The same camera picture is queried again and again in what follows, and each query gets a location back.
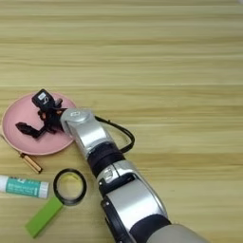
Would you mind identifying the white and green glue stick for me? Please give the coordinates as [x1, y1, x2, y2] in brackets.
[0, 174, 50, 199]

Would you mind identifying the pink round plate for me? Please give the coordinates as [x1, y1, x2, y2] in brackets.
[1, 91, 78, 157]

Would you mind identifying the screwdriver with amber handle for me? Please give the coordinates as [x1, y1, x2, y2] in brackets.
[0, 134, 44, 175]

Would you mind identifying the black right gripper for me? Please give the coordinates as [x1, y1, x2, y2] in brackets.
[14, 107, 65, 140]

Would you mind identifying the green rectangular block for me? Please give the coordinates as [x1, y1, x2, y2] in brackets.
[25, 196, 64, 239]

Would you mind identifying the black box with white label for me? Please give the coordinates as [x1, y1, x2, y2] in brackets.
[31, 88, 64, 112]

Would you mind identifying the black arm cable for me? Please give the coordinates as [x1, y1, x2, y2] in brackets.
[94, 115, 136, 154]

